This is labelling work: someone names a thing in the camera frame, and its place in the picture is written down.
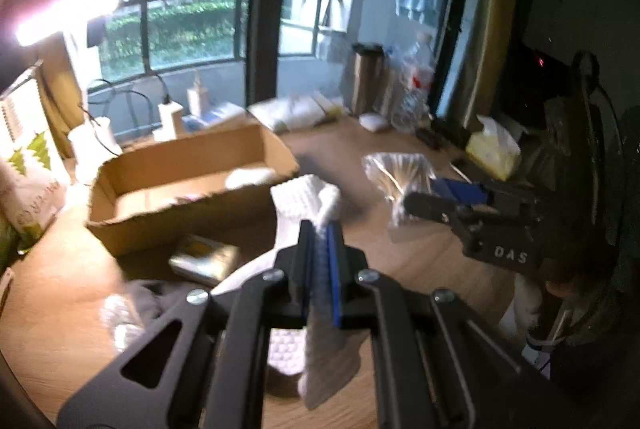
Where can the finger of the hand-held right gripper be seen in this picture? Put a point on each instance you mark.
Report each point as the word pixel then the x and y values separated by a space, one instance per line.
pixel 430 208
pixel 460 191

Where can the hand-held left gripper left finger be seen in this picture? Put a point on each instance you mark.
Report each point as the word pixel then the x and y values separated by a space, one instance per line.
pixel 311 259

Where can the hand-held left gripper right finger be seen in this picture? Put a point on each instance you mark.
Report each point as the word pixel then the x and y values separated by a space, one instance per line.
pixel 336 289

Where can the clear plastic bag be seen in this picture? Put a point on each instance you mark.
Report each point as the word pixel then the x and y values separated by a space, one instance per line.
pixel 395 174

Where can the olive gold soft packet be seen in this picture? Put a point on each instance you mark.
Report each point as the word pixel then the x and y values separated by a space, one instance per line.
pixel 205 259

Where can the cardboard box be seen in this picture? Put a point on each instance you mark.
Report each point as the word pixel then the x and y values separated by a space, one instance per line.
pixel 185 159

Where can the white soft item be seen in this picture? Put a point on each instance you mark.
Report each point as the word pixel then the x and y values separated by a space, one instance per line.
pixel 250 177

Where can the yellow tissue pack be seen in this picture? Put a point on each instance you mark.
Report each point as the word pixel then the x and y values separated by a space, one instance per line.
pixel 492 156

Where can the clear water bottle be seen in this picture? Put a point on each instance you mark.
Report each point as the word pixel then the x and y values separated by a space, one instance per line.
pixel 412 99

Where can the person's dark clothing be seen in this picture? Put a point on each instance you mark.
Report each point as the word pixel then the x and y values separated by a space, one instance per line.
pixel 610 209

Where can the steel tumbler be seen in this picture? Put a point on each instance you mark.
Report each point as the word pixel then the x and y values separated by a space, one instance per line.
pixel 367 79

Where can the black device red light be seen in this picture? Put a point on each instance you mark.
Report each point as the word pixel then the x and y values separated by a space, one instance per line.
pixel 542 69

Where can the white packet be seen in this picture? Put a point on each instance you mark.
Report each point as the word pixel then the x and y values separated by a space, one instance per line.
pixel 285 111

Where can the grey cloth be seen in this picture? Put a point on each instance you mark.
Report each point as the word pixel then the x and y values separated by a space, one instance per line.
pixel 150 304

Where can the white power strip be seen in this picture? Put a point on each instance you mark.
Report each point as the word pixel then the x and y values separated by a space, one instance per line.
pixel 220 115

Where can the yellow curtain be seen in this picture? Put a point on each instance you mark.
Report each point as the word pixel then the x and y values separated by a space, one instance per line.
pixel 57 109
pixel 500 9

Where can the white tall charger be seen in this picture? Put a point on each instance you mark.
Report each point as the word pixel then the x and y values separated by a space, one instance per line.
pixel 196 99

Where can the white plug charger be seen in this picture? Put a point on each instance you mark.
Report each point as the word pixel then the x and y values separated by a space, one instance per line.
pixel 171 119

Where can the white crumpled plastic wrap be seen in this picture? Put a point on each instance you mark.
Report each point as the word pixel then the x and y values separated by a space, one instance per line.
pixel 120 321

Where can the white desk lamp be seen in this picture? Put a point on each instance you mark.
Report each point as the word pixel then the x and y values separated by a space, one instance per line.
pixel 90 144

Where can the black balcony railing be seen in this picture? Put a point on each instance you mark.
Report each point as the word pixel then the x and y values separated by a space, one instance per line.
pixel 145 39

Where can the white paper cup package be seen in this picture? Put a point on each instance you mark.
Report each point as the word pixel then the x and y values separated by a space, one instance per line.
pixel 30 189

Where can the black window frame post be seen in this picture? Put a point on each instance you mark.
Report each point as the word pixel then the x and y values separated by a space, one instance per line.
pixel 267 9

